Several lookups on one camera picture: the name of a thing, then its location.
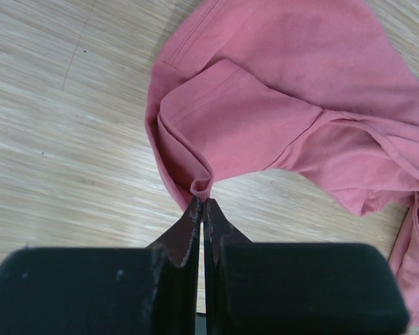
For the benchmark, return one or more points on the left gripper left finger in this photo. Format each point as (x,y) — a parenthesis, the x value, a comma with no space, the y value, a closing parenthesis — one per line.
(149,290)

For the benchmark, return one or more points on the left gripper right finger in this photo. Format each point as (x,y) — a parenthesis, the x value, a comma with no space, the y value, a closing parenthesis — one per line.
(296,288)

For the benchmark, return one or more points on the salmon pink t-shirt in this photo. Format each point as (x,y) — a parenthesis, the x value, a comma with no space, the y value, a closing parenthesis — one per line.
(312,87)

